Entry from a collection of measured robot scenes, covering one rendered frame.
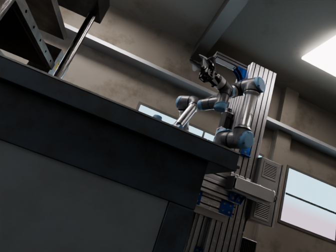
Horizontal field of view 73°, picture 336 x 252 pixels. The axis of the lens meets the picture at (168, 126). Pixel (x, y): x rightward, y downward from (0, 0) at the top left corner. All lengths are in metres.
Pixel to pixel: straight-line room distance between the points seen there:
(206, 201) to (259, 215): 0.47
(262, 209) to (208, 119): 2.47
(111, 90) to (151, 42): 1.17
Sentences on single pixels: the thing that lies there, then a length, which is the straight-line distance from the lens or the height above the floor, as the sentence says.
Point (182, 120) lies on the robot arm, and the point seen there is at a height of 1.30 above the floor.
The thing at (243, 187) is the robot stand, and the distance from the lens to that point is 1.48.
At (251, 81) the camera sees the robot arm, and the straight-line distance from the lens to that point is 1.72.
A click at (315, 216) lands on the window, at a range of 5.12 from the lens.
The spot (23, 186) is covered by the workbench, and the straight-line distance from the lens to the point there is 0.44.
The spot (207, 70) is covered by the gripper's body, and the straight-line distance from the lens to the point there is 1.35.
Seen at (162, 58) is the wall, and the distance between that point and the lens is 4.24.
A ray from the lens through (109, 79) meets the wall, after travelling 3.91.
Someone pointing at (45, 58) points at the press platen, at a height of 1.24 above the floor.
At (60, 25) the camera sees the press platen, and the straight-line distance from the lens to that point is 1.80.
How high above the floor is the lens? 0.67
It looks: 18 degrees up
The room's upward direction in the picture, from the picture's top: 20 degrees clockwise
